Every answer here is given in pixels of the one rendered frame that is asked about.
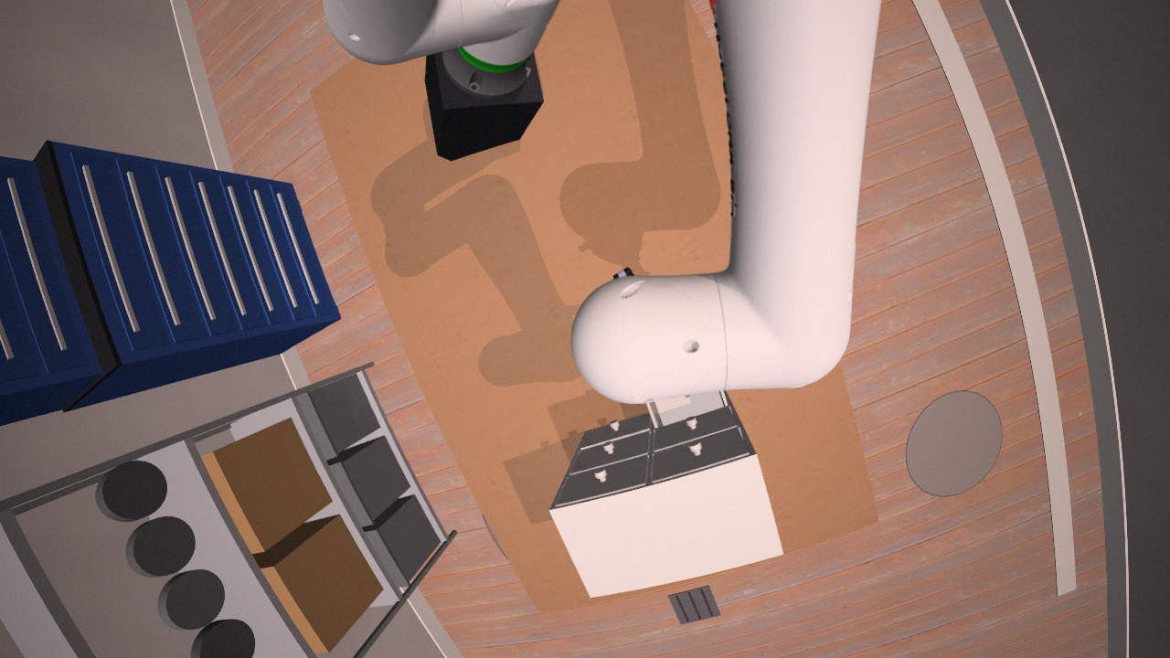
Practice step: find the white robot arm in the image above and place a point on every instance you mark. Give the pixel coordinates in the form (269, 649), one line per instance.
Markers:
(796, 78)

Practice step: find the white chest of drawers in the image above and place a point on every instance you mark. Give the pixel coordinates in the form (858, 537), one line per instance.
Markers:
(688, 526)

